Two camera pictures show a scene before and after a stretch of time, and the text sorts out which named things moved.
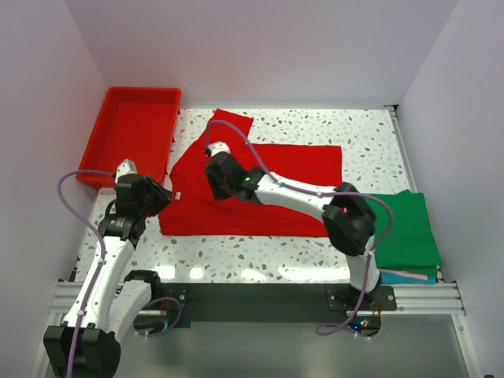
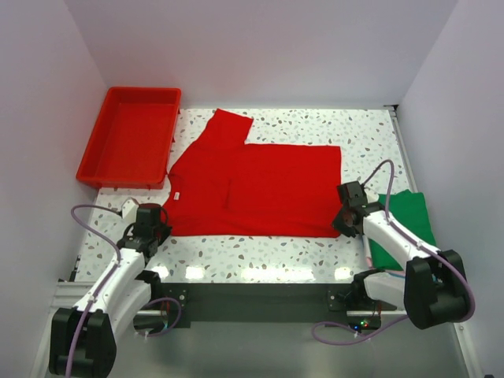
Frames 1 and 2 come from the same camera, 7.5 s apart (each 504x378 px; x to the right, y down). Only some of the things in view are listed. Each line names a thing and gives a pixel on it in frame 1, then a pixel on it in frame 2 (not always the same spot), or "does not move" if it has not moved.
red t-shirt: [195, 208] does not move
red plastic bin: [137, 124] does not move
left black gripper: [163, 196] to [165, 232]
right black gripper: [218, 193] to [338, 225]
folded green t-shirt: [410, 243] does not move
